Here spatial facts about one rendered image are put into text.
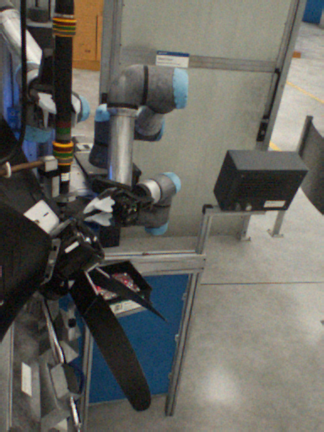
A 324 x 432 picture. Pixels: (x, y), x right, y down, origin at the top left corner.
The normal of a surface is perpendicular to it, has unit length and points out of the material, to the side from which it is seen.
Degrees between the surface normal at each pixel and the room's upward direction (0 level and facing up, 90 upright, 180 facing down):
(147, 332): 90
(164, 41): 89
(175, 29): 89
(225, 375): 0
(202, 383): 0
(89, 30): 90
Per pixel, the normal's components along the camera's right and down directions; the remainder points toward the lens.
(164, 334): 0.25, 0.49
